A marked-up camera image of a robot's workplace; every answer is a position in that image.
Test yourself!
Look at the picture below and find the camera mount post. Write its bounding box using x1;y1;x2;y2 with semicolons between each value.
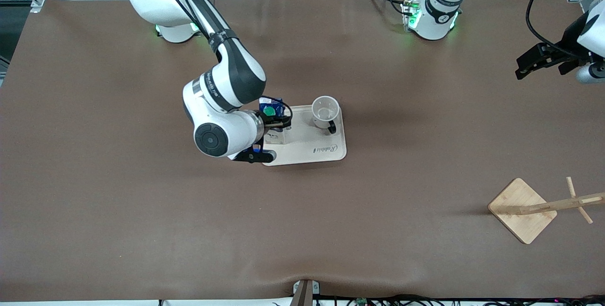
293;279;321;306

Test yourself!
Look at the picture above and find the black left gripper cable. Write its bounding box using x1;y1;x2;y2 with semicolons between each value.
525;0;579;58

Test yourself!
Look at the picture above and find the brown table mat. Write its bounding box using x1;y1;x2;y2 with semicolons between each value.
0;0;605;302

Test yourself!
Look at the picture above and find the blue white milk carton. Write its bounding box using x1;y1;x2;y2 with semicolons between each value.
259;98;287;145

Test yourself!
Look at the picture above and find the beige rabbit print tray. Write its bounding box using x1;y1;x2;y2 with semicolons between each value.
261;103;347;166

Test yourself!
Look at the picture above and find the wooden cup stand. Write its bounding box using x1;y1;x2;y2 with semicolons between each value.
488;177;605;245

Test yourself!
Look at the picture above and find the arm base connector panel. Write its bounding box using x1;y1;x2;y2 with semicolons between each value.
401;0;422;31

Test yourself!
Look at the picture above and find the white smiley cup black handle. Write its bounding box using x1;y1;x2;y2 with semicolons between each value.
311;96;342;135

